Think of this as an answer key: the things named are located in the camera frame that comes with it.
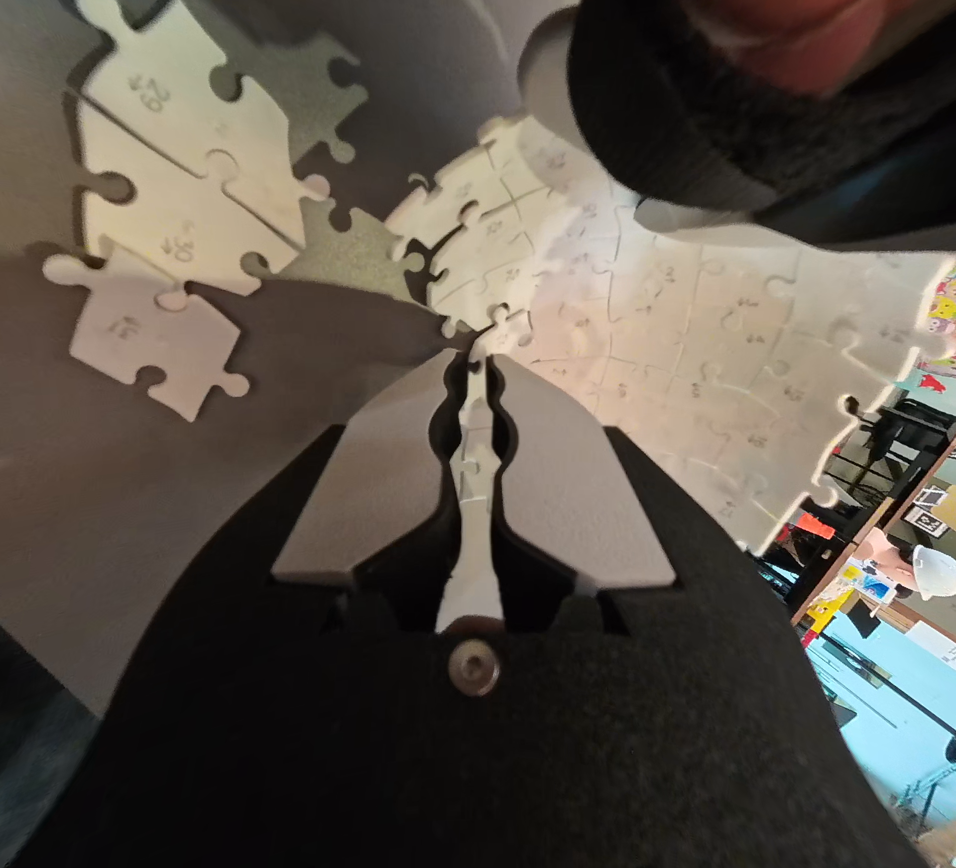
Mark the white board black marking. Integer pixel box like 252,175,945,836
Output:
907,487,956,539

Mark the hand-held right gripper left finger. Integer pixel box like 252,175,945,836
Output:
270,353,468,593

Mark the partly built puzzle ball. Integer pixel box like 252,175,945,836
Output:
384,117,956,555

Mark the single white puzzle piece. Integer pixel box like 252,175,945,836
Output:
67,0,330,279

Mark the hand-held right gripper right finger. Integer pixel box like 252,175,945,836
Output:
485,353,677,594

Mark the cluttered wooden shelf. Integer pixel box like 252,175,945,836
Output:
747,397,956,868

